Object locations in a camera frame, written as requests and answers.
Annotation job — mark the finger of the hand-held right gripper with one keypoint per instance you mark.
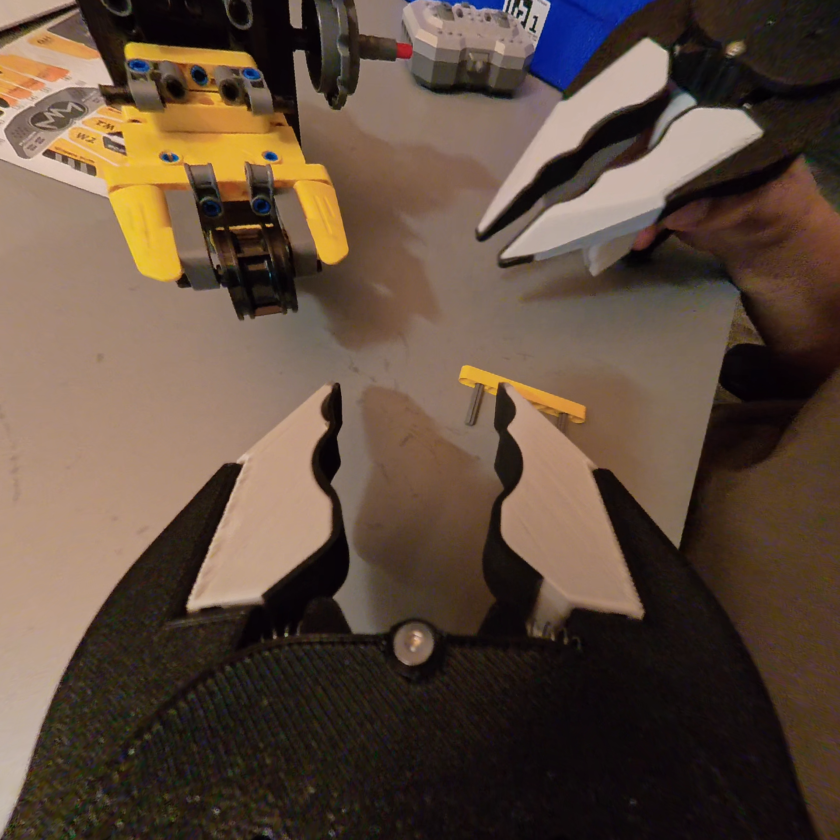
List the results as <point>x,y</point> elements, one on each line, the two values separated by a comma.
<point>643,190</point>
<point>577,124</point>

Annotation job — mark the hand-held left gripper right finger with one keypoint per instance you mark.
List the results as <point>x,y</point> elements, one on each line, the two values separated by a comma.
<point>564,525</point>

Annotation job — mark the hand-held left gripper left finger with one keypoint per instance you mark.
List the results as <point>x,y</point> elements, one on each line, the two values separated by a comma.
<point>275,525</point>

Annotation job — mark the yellow thin toy beam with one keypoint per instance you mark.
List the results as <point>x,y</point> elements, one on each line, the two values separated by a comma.
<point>479,379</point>

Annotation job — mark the person's right forearm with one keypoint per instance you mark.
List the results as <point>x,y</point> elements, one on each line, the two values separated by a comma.
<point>807,282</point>

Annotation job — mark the person's right hand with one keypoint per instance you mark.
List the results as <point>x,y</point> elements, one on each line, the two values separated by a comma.
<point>735,223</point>

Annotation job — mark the blue plastic storage bin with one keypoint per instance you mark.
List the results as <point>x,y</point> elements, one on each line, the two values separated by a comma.
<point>564,46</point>

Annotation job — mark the grey toy battery box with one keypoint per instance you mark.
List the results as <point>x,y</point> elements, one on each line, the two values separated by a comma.
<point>459,52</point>

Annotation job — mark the yellow black toy brick model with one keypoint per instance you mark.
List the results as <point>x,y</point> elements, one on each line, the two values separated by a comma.
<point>216,131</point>

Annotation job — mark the lego sticker sheet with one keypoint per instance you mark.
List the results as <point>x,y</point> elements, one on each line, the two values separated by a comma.
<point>46,131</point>

